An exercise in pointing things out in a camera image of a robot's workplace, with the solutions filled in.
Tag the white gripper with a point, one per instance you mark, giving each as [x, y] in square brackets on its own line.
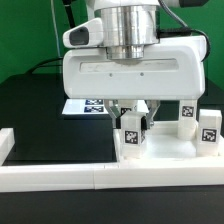
[170, 70]

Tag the white front barrier wall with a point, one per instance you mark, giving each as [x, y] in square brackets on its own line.
[128, 174]

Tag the white left barrier wall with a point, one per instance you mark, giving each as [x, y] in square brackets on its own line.
[7, 142]

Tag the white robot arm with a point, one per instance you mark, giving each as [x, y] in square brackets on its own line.
[135, 50]

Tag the white sheet with tags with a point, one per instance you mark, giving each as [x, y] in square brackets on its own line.
[84, 107]

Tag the white square tabletop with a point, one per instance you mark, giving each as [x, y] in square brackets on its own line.
[162, 142]

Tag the white barrier wall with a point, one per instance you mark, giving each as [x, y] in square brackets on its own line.
[128, 174]
[7, 142]

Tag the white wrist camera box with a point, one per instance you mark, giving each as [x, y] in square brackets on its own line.
[88, 34]

